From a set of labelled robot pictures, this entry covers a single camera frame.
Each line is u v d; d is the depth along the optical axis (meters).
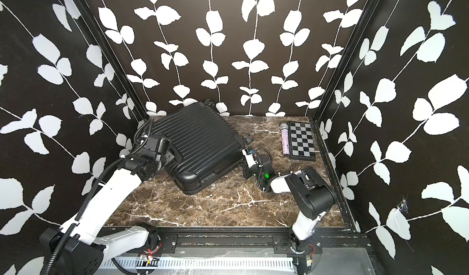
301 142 1.06
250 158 0.82
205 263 0.70
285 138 1.07
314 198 0.47
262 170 0.73
